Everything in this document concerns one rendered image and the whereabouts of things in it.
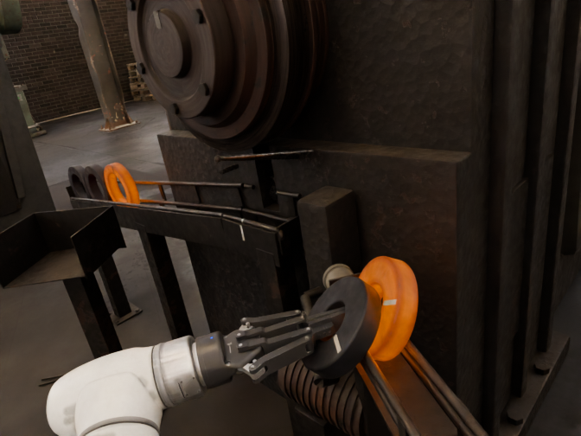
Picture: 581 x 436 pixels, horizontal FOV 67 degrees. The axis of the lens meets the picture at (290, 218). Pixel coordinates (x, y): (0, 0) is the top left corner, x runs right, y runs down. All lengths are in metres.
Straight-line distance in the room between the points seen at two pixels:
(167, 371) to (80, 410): 0.11
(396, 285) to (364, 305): 0.05
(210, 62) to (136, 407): 0.55
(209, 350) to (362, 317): 0.22
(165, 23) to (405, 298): 0.63
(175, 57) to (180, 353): 0.53
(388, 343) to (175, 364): 0.29
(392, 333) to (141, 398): 0.35
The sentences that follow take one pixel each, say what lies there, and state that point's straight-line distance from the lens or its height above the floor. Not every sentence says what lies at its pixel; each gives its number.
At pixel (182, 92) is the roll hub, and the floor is 1.03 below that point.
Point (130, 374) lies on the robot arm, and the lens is 0.67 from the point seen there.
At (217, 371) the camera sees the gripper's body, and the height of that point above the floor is 0.69.
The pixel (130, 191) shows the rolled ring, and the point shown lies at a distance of 1.60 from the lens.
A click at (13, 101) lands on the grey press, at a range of 3.84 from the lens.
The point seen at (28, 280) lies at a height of 0.59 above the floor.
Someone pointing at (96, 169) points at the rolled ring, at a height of 0.74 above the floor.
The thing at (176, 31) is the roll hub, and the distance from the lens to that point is 0.88.
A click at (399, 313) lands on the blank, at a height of 0.74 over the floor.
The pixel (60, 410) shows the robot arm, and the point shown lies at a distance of 0.71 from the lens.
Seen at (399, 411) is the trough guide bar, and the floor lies 0.70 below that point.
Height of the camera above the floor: 1.11
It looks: 23 degrees down
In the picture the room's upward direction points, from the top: 9 degrees counter-clockwise
